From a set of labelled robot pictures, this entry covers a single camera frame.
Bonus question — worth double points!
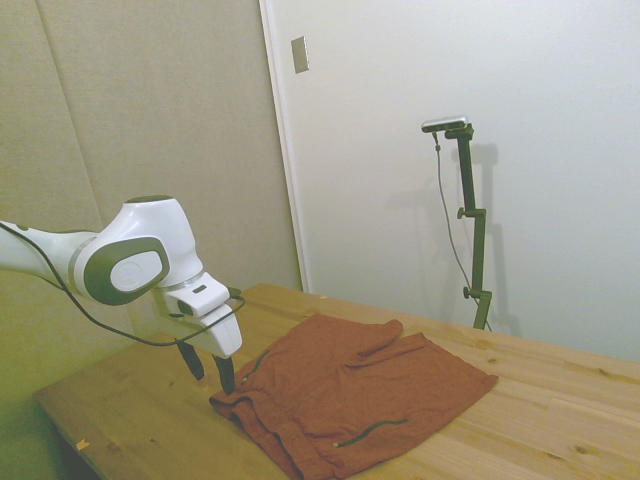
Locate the rust orange shorts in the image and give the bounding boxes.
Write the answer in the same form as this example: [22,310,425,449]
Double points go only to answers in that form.
[208,314,500,480]

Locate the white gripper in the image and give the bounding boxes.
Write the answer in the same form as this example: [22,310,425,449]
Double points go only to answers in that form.
[169,301,245,397]

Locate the silver exterior camera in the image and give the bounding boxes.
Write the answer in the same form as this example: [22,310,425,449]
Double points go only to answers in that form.
[421,114,470,134]

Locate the dark jointed camera stand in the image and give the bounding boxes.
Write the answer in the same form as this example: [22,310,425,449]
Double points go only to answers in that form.
[444,124,494,330]

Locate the silver wall plate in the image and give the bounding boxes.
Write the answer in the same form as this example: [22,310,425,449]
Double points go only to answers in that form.
[290,35,312,75]

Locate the grey camera cable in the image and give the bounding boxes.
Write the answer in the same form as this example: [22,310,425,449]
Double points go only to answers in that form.
[432,130,476,289]

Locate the white door frame trim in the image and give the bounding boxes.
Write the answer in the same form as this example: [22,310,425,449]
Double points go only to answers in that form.
[258,0,312,294]

